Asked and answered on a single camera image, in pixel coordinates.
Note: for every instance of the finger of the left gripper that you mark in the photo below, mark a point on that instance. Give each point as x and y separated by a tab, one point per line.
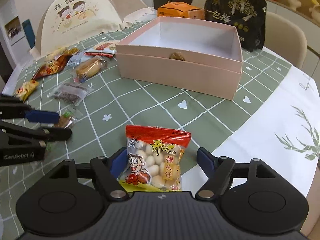
42	133
14	108

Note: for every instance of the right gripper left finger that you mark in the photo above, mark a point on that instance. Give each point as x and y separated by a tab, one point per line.
105	173

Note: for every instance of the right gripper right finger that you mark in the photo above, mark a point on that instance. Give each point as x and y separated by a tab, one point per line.
218	171

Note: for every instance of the yellow panda mushroom snack pack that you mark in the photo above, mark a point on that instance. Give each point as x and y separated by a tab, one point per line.
23	92

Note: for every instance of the red bag of round biscuits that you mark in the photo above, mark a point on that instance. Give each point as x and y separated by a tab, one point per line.
153	158

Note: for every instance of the round pastry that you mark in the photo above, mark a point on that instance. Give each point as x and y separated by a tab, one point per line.
88	69

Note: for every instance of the dark seaweed cracker clear pack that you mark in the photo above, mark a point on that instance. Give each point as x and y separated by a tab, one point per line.
70	93

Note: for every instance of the red foil meat snack pouch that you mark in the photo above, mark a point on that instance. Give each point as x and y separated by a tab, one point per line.
52	67

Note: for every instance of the yellow snack pack top left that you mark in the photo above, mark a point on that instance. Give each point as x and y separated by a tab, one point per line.
61	51

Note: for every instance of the green grid tablecloth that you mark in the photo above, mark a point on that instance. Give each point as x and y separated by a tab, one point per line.
274	116

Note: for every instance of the red white striped snack pack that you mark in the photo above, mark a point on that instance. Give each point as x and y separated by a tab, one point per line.
107	49

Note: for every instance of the pink open gift box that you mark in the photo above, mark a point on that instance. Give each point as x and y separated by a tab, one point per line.
197	55

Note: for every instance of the cream cartoon food cover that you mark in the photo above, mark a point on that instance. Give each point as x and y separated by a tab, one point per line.
69	21

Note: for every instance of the brown snack inside box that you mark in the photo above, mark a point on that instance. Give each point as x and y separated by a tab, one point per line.
177	56

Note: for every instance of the beige chair right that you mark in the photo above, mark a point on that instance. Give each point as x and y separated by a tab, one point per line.
286	39

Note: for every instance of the black plum snack bag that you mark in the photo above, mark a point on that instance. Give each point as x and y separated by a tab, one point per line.
248	16

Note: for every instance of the orange cardboard box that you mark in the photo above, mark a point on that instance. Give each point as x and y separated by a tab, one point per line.
180	9

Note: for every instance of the white vase figurine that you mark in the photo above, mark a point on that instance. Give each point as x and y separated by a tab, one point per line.
294	4

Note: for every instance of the white yellow bunny figurine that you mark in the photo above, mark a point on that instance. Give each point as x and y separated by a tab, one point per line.
314	10

